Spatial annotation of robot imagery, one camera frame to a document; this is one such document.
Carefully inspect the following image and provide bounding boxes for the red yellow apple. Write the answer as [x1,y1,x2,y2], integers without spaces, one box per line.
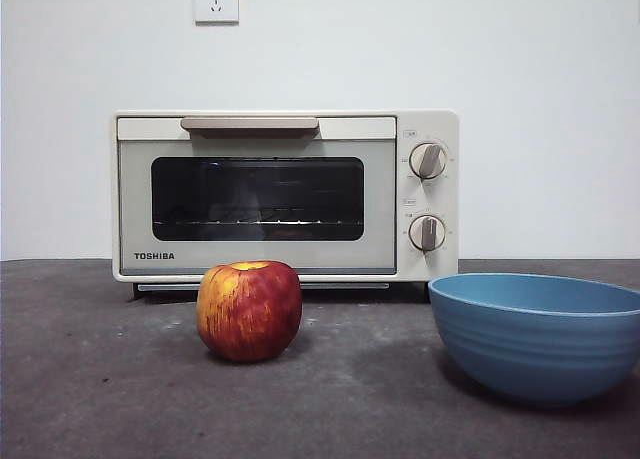
[195,260,303,364]

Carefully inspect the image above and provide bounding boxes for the beige oven knob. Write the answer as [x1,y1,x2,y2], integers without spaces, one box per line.
[408,214,448,253]
[409,142,449,181]

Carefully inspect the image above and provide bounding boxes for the oven door with beige handle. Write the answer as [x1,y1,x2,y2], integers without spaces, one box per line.
[116,116,398,276]

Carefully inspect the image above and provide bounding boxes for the white wall power socket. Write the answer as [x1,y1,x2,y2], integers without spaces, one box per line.
[193,0,240,26]

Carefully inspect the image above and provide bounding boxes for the cream Toshiba toaster oven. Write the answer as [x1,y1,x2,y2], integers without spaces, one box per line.
[111,109,460,291]

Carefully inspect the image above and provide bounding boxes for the metal wire oven rack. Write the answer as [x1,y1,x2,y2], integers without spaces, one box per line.
[153,217,364,228]

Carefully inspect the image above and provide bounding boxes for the blue ribbed bowl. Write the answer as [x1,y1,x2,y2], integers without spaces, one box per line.
[427,272,640,410]

